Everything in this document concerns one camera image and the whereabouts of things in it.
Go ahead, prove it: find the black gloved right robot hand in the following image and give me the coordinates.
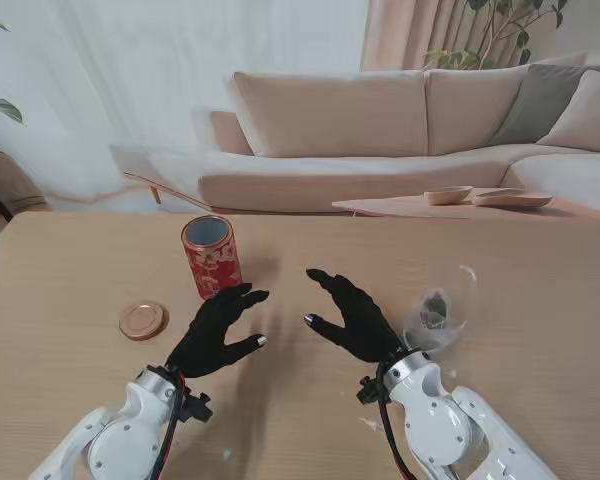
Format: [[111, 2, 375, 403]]
[[299, 268, 411, 364]]

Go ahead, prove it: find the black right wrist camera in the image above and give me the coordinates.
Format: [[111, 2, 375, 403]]
[[356, 375, 391, 405]]

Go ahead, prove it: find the red floral tea tin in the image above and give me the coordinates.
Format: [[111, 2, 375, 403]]
[[180, 215, 243, 301]]

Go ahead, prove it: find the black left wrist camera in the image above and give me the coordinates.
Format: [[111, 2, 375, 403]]
[[182, 392, 214, 424]]

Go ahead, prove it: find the arm black red cable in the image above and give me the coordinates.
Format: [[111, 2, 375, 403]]
[[377, 362, 416, 480], [157, 369, 189, 480]]

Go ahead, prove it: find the beige sofa cushion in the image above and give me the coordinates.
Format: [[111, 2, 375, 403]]
[[537, 68, 600, 154]]

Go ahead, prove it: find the oblong wooden tray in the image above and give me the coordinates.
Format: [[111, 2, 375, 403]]
[[471, 188, 554, 208]]

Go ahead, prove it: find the sheer white curtain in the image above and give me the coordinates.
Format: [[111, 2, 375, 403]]
[[0, 0, 370, 201]]

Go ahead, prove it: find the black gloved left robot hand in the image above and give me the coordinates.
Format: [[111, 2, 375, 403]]
[[165, 282, 271, 380]]

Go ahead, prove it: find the left arm black red cable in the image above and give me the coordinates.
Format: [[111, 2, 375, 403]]
[[157, 369, 189, 480]]

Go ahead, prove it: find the tan woven basket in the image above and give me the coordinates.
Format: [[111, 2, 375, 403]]
[[0, 148, 49, 219]]

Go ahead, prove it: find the beige pleated curtain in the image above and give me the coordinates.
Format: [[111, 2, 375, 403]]
[[359, 0, 600, 71]]

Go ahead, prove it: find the grey sofa cushion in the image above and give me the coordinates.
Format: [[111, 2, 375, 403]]
[[489, 63, 600, 146]]

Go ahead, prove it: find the tall green leafy plant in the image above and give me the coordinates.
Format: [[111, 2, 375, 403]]
[[422, 0, 571, 70]]

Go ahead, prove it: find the clear plastic tea bag pouch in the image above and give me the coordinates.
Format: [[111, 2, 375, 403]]
[[402, 264, 479, 351]]

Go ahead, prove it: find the right arm black red cable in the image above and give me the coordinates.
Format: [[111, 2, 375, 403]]
[[377, 362, 416, 480]]

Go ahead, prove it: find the copper round tin lid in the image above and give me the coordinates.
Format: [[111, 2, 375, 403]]
[[118, 300, 171, 342]]

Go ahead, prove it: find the round wooden bowl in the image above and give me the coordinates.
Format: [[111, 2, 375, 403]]
[[423, 185, 474, 207]]

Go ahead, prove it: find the light wooden coffee table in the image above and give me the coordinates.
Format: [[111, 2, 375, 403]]
[[331, 185, 600, 221]]

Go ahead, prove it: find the beige corner sofa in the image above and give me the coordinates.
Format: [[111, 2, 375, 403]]
[[109, 49, 600, 216]]

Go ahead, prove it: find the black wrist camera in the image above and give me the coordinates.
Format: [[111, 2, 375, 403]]
[[356, 375, 391, 405], [182, 392, 214, 424]]

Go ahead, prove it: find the green plant with long leaves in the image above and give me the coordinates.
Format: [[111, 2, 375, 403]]
[[0, 10, 25, 125]]

